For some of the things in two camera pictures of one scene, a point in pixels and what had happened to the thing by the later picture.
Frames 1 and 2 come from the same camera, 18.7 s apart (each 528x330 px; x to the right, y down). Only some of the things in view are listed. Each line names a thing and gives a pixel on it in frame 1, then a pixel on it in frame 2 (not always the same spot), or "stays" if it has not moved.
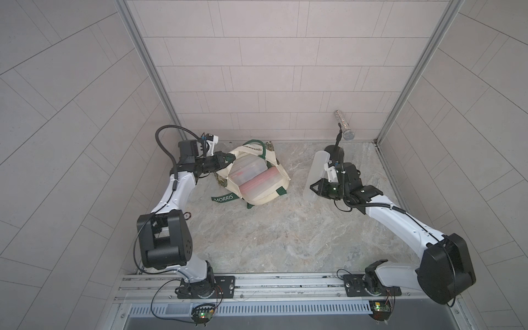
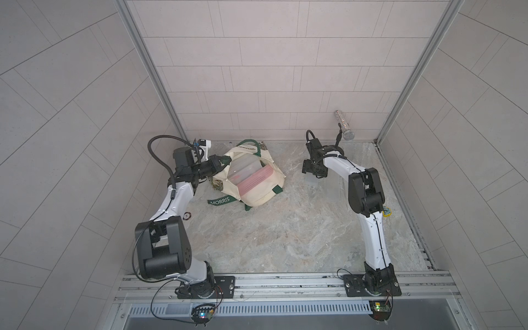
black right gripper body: x=331 y=190 → x=312 y=166
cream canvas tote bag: x=256 y=176 stays
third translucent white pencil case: x=245 y=166 stays
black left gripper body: x=207 y=165 stays
